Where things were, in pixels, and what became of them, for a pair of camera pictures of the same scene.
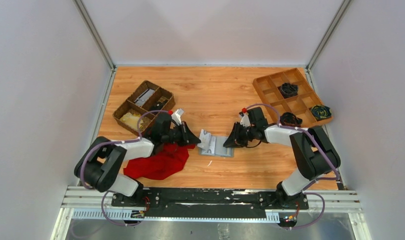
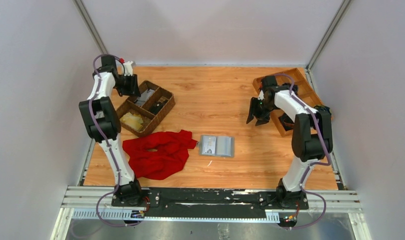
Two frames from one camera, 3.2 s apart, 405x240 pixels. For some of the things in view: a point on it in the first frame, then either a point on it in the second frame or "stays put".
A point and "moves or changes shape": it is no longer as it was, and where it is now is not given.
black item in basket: [157, 106] stays put
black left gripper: [183, 134] → [130, 84]
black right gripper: [240, 134] → [258, 107]
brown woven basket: [148, 97] stays put
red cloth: [170, 158] stays put
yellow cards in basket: [132, 120] stays put
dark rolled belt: [287, 118] stays put
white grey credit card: [205, 139] moves or changes shape
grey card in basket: [144, 97] stays put
